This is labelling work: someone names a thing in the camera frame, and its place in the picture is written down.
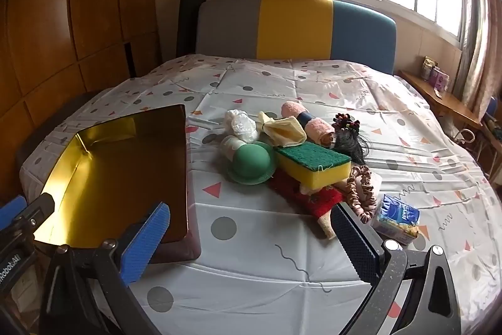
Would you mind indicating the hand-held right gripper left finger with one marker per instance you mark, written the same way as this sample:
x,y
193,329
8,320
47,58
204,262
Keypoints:
x,y
146,240

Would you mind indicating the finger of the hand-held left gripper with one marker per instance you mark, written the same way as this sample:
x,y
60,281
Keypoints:
x,y
41,206
11,207

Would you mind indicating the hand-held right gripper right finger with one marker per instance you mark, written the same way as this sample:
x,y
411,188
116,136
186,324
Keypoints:
x,y
355,244

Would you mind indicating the blue white carton box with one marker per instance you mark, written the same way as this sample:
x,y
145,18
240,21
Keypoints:
x,y
396,215

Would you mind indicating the pink scrunchie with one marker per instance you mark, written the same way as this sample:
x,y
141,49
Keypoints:
x,y
359,189

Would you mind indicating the red snowman sock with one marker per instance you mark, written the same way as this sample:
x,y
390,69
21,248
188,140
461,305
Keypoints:
x,y
313,201

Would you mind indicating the gold lined maroon box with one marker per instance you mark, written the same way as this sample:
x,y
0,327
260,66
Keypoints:
x,y
117,170

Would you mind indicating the yellow and green sponge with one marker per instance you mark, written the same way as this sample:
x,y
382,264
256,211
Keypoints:
x,y
313,166

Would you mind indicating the black hairpiece with colourful beads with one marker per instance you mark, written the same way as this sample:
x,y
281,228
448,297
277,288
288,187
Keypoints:
x,y
349,146

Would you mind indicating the green silicone bottle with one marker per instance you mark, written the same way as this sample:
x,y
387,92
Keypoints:
x,y
251,164

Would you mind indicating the pink towel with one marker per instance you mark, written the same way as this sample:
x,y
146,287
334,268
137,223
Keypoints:
x,y
292,109

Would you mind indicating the white plastic bag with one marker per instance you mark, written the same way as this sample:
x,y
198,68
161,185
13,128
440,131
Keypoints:
x,y
243,125

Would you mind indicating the white patterned bedsheet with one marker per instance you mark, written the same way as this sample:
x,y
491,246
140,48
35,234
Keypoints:
x,y
274,280

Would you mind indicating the yellow cloth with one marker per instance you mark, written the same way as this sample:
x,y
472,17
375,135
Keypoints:
x,y
286,131

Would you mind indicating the wooden side desk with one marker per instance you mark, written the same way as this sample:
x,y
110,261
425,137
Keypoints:
x,y
443,101

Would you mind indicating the small white object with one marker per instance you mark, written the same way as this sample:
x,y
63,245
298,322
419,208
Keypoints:
x,y
438,95

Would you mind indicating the blue plastic object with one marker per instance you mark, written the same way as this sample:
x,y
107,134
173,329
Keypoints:
x,y
493,109

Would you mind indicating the wooden wardrobe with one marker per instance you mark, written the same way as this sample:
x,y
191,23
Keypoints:
x,y
78,5

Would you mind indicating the black rolled mat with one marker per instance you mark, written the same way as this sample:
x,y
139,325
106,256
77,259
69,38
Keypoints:
x,y
190,21

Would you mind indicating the grey yellow blue headboard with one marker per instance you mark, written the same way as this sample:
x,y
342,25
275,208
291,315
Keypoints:
x,y
294,29

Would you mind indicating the beige patterned curtain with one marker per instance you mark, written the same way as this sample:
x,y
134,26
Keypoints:
x,y
482,44

